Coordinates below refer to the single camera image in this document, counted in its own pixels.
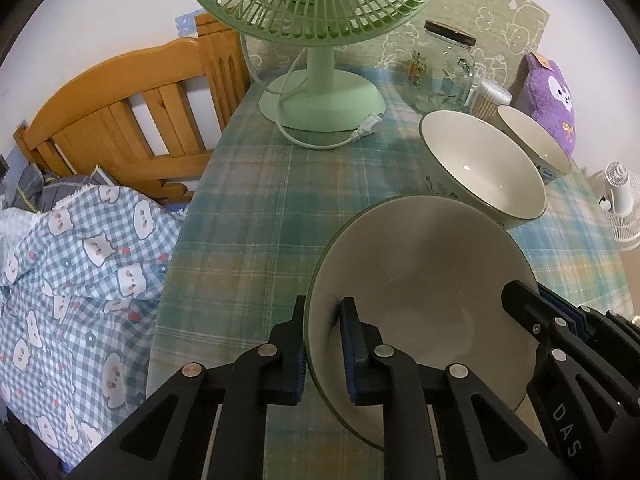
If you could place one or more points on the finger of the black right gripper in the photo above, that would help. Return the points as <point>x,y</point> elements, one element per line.
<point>585,386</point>

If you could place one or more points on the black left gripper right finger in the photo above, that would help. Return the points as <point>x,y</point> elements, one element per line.
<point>437,424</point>

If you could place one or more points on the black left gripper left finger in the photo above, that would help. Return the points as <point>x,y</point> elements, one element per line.
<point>207,423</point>

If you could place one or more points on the large grey-green bowl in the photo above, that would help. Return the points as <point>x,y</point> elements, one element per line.
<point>428,272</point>

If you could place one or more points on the plaid tablecloth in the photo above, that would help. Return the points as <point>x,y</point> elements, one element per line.
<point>265,209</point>

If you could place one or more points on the blue checked bear blanket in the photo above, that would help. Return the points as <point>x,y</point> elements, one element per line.
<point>80,290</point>

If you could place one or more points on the white clip fan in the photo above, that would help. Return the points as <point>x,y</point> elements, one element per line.
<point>617,192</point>

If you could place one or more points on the cream bowl with blue flowers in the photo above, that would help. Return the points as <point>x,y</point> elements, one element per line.
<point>546,154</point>

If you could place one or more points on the cream bowl with dark rim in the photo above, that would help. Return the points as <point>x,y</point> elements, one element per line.
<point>465,158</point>

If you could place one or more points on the grey striped pillow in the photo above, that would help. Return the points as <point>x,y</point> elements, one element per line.
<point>29,188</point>

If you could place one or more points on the purple plush rabbit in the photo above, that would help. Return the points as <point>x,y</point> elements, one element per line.
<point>546,98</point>

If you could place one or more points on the cotton swab container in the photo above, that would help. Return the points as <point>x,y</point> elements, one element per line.
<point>486,98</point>

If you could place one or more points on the wooden bed headboard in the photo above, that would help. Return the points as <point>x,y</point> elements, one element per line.
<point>130,115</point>

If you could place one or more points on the glass jar with dark lid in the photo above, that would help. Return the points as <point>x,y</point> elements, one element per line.
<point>441,69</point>

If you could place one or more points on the green desk fan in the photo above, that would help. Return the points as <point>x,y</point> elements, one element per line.
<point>320,97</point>

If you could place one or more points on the green cartoon wall mat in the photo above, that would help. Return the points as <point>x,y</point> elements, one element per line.
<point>505,30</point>

